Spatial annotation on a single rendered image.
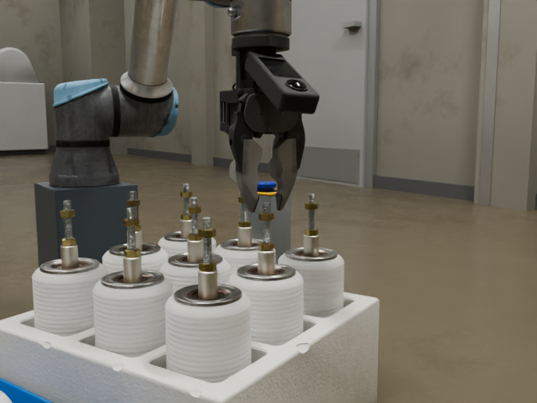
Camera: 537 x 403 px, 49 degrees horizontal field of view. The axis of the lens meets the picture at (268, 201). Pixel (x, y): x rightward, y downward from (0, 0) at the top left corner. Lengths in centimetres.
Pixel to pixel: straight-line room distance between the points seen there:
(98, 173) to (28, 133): 640
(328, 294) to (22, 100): 703
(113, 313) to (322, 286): 29
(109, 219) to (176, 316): 71
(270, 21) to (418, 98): 294
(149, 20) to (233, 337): 78
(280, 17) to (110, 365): 44
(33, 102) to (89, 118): 642
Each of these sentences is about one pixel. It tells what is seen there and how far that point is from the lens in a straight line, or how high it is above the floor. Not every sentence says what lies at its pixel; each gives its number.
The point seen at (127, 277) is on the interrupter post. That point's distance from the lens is 74.
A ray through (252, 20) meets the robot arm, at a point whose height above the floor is 56.
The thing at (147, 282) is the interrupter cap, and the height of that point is 25.
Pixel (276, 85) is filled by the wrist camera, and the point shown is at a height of 48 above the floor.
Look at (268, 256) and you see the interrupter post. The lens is 75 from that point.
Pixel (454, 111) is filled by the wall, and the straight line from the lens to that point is 346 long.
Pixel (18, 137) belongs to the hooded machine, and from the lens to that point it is 769.
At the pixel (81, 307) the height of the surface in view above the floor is 21.
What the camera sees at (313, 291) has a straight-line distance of 82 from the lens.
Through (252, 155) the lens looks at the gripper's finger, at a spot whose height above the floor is 40.
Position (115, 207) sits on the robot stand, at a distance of 133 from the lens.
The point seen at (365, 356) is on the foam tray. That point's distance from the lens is 89.
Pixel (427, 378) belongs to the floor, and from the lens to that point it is 110.
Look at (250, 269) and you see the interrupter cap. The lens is 77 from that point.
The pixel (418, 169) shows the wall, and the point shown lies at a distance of 362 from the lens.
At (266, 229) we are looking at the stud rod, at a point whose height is 31.
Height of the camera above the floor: 45
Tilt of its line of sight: 8 degrees down
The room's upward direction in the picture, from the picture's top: straight up
